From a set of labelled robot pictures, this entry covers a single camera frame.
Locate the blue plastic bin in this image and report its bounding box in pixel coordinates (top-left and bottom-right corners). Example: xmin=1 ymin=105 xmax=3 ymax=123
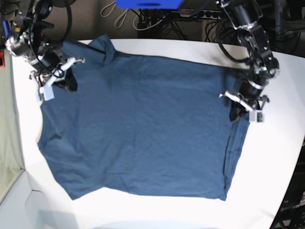
xmin=116 ymin=0 xmax=182 ymax=10

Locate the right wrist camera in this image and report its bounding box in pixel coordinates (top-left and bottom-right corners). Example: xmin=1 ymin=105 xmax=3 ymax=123
xmin=38 ymin=86 xmax=54 ymax=102

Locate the dark blue t-shirt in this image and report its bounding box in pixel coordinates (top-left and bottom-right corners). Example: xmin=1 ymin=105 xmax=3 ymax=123
xmin=38 ymin=35 xmax=249 ymax=200

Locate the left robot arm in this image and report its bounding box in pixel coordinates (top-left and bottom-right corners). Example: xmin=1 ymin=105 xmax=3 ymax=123
xmin=216 ymin=0 xmax=280 ymax=123

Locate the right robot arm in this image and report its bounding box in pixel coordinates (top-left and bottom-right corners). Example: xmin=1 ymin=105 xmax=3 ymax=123
xmin=5 ymin=0 xmax=78 ymax=92

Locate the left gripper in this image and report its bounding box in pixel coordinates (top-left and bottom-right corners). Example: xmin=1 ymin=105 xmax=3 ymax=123
xmin=218 ymin=90 xmax=270 ymax=122

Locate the red box at table edge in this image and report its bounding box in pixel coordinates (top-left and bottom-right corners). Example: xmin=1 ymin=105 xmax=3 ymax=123
xmin=0 ymin=51 xmax=5 ymax=68

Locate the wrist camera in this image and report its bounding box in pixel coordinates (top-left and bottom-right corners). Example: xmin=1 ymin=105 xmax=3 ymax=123
xmin=38 ymin=86 xmax=54 ymax=102
xmin=249 ymin=110 xmax=264 ymax=123

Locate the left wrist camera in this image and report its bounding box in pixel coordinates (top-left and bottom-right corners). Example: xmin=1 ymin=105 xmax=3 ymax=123
xmin=249 ymin=110 xmax=264 ymax=123

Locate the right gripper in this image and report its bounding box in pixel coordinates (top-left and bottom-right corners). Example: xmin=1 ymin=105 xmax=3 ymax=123
xmin=30 ymin=57 xmax=85 ymax=92

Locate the black power strip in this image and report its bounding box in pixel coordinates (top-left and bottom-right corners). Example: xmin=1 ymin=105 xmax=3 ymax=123
xmin=178 ymin=9 xmax=222 ymax=20

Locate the white looped cable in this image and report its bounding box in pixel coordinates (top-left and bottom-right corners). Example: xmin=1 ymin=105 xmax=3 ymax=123
xmin=100 ymin=4 xmax=131 ymax=28

